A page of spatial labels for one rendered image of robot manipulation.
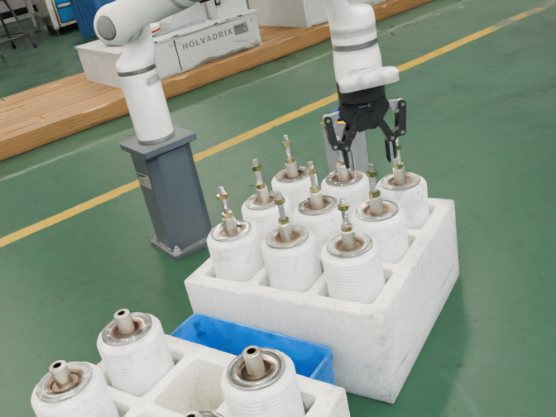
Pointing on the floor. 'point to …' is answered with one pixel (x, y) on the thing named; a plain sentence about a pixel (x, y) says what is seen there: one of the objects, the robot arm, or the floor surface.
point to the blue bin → (299, 350)
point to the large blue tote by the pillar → (83, 9)
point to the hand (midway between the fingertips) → (370, 158)
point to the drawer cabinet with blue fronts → (63, 9)
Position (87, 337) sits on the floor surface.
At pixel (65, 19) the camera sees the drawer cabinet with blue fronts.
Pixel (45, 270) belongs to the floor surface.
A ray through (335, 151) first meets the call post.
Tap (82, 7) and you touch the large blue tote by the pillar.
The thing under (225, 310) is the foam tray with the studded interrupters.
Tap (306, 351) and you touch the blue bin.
